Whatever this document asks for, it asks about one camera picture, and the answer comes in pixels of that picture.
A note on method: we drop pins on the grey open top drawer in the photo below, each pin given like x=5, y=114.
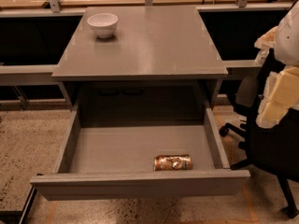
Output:
x=109, y=154

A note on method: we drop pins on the black office chair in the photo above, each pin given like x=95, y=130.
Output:
x=274, y=150

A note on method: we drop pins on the white ceramic bowl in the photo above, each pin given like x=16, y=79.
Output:
x=103, y=24

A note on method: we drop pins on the clear plastic bottle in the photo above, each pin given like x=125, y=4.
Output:
x=261, y=57

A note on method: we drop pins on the grey drawer cabinet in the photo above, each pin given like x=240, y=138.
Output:
x=158, y=58

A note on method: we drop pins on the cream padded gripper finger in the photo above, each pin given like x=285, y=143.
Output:
x=267, y=40
x=280, y=93

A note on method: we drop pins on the orange soda can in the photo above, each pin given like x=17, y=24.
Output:
x=172, y=163

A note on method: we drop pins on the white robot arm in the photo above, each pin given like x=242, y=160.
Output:
x=286, y=48

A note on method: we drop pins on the grey metal side rail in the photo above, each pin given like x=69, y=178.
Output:
x=26, y=75

